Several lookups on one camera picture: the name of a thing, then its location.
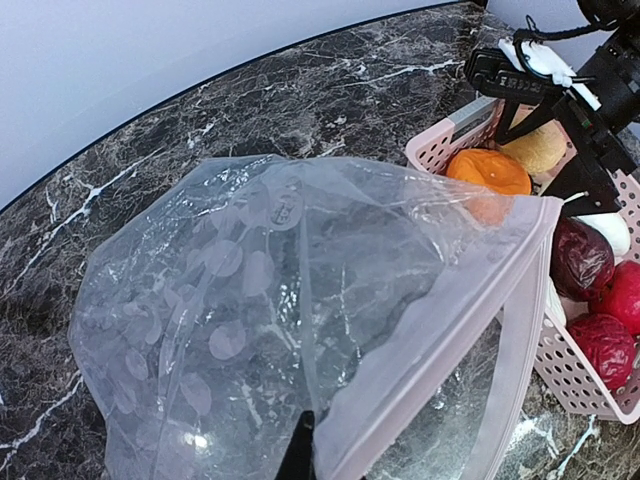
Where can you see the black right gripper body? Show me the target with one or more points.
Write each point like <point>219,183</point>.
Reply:
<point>585,183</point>

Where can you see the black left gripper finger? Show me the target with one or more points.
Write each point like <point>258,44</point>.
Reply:
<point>298,460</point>

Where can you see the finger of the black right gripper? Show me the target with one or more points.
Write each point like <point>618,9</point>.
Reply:
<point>515,120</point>

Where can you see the yellow lemon toy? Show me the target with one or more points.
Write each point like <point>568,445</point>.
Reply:
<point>538,151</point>

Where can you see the orange tangerine toy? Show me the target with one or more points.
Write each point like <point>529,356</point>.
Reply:
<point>494,171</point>

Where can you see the dark red onion toy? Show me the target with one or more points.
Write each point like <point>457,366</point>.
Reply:
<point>582,260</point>

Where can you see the pink plastic basket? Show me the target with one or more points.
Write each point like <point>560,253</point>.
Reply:
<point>559,361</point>

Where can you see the red apple toy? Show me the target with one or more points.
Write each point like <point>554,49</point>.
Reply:
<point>608,346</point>
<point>620,298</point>

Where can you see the clear zip top bag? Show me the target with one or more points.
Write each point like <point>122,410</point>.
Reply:
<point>260,287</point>

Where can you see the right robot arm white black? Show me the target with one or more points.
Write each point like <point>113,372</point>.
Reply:
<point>614,64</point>

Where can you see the white bun toy upper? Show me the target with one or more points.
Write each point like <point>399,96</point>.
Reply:
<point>614,229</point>

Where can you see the white bun toy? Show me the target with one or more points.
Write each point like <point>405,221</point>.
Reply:
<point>614,229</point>
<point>554,306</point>

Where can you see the white bun toy lower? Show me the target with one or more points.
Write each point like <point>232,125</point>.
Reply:
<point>554,306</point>

